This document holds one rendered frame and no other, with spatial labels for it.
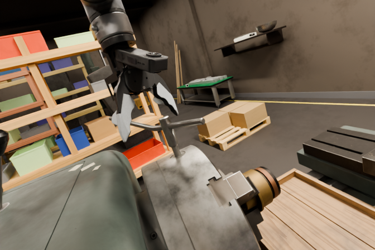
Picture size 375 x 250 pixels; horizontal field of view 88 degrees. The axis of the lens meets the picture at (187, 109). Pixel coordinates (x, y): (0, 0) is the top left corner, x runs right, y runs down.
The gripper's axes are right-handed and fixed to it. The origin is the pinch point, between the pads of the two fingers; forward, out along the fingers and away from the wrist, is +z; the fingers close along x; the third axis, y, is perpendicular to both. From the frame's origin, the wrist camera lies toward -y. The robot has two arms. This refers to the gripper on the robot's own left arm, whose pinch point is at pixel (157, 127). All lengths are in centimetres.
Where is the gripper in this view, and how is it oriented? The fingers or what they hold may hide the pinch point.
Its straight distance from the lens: 42.8
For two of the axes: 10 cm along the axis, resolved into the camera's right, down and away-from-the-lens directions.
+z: 3.3, 9.3, 1.3
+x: -6.3, 3.3, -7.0
